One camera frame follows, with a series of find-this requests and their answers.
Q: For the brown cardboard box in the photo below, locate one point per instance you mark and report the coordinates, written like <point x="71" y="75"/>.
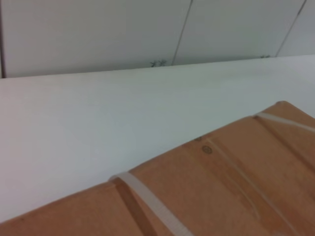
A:
<point x="221" y="196"/>

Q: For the clear sealing tape strip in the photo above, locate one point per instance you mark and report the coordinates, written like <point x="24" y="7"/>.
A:
<point x="246" y="186"/>

